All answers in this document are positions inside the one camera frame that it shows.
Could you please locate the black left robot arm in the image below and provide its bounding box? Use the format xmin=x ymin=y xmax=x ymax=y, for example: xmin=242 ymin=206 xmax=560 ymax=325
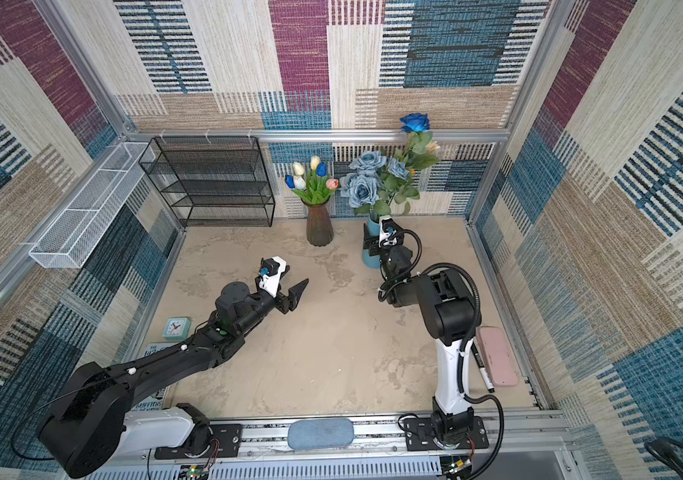
xmin=37 ymin=279 xmax=309 ymax=478

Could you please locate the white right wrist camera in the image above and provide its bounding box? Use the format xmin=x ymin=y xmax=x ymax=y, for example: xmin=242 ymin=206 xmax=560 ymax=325
xmin=379 ymin=215 xmax=403 ymax=249

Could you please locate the red ribbed glass vase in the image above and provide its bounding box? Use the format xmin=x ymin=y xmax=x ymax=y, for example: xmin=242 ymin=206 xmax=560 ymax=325
xmin=306 ymin=202 xmax=333 ymax=247

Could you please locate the pink case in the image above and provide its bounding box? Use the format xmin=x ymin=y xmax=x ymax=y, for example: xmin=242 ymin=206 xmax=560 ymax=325
xmin=477 ymin=326 xmax=519 ymax=387

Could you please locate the small teal box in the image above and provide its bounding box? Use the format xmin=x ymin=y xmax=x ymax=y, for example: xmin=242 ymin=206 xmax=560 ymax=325
xmin=162 ymin=317 xmax=191 ymax=341

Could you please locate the black marker pen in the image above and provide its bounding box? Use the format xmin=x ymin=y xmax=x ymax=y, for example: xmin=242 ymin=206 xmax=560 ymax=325
xmin=471 ymin=343 xmax=495 ymax=393

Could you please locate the blue hydrangea flower bunch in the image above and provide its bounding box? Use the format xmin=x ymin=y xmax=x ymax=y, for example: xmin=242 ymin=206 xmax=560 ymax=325
xmin=340 ymin=151 xmax=419 ymax=221

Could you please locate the yellow tulip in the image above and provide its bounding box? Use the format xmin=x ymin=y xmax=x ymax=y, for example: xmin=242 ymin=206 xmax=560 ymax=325
xmin=307 ymin=155 xmax=322 ymax=192

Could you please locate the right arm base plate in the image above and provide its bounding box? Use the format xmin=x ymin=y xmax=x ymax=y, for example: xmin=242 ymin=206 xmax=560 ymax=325
xmin=397 ymin=416 xmax=491 ymax=451

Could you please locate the orange and beige flower sprig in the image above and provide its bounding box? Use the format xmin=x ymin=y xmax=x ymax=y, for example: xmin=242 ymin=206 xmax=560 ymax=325
xmin=427 ymin=140 xmax=441 ymax=156

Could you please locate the colourful paperback book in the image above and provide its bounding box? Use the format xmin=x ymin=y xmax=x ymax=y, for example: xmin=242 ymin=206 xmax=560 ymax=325
xmin=132 ymin=342 xmax=175 ymax=411

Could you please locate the black wire shelf rack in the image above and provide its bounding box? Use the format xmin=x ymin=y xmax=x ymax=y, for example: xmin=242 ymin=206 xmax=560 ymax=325
xmin=138 ymin=136 xmax=275 ymax=228

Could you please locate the light blue tulip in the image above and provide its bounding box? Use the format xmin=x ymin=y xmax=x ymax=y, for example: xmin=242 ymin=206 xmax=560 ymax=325
xmin=284 ymin=175 xmax=313 ymax=205

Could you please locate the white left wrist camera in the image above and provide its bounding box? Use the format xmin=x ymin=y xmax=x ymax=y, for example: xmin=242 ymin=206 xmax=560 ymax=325
xmin=255 ymin=256 xmax=289 ymax=298

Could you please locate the pink tulip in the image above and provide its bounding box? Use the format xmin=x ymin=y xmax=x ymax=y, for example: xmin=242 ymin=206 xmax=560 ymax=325
xmin=320 ymin=178 xmax=339 ymax=203

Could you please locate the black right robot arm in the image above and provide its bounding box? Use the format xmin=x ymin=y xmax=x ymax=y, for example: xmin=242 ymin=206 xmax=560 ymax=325
xmin=363 ymin=225 xmax=495 ymax=450

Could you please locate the cream tulip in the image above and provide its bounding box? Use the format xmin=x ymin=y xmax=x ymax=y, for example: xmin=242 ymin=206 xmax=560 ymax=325
xmin=291 ymin=162 xmax=308 ymax=201

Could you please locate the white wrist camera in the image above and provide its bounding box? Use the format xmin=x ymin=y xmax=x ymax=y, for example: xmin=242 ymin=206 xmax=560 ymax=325
xmin=255 ymin=256 xmax=289 ymax=298
xmin=379 ymin=215 xmax=403 ymax=249

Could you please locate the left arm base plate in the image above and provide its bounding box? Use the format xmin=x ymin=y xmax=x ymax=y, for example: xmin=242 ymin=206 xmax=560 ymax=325
xmin=153 ymin=424 xmax=242 ymax=460

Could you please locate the white wire mesh basket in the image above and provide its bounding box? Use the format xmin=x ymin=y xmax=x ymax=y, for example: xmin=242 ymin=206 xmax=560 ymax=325
xmin=29 ymin=142 xmax=147 ymax=269

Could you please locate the blue grey sponge pad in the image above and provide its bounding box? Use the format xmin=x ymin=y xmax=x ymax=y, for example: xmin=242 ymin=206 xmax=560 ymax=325
xmin=287 ymin=417 xmax=355 ymax=451

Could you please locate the teal cylindrical vase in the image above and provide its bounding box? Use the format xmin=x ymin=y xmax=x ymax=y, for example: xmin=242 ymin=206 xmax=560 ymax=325
xmin=361 ymin=218 xmax=381 ymax=269

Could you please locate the dark blue rose stem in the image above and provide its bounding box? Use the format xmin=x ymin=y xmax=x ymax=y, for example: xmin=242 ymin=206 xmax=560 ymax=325
xmin=389 ymin=113 xmax=439 ymax=180

